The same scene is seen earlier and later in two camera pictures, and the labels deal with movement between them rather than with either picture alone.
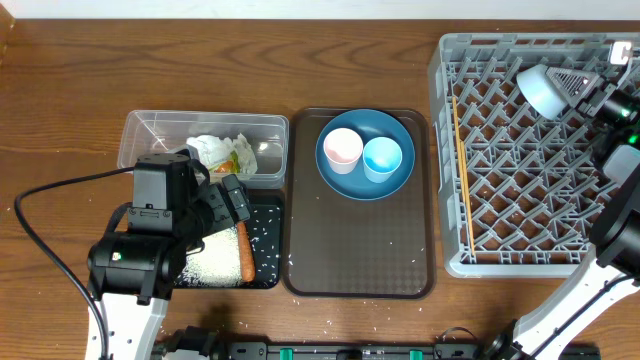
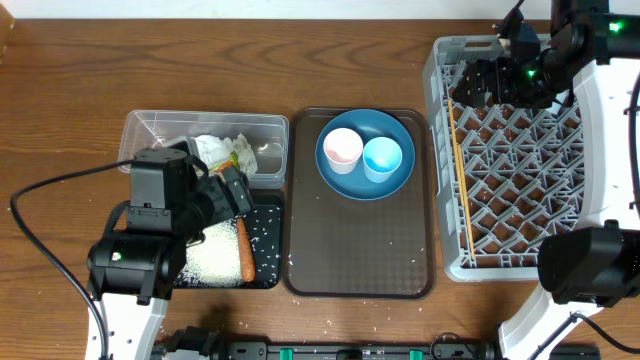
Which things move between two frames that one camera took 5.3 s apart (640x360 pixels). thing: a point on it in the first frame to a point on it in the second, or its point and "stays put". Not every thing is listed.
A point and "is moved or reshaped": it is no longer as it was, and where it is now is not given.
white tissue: x=212 y=149 stays put
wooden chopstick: x=457 y=126 is moved or reshaped
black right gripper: x=593 y=92 to x=500 y=68
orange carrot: x=246 y=251 stays put
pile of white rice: x=218 y=264 stays put
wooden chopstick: x=467 y=196 stays put
